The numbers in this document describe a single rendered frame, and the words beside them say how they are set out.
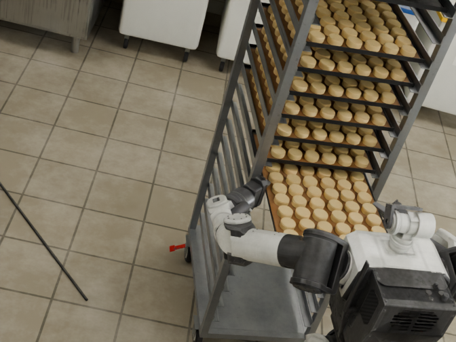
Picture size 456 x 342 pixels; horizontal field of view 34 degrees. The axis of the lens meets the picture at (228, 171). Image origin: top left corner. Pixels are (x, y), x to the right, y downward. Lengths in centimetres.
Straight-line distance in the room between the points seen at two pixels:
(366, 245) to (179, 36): 312
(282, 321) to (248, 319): 15
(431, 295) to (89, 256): 195
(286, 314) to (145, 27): 229
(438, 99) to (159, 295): 252
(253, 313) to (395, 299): 145
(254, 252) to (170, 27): 302
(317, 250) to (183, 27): 312
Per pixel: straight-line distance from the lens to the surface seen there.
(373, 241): 202
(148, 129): 435
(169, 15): 485
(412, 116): 256
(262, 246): 201
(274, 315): 331
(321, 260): 193
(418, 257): 204
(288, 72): 234
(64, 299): 336
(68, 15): 469
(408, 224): 197
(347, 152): 272
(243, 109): 291
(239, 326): 321
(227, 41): 487
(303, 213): 247
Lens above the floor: 253
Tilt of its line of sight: 37 degrees down
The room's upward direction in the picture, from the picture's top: 17 degrees clockwise
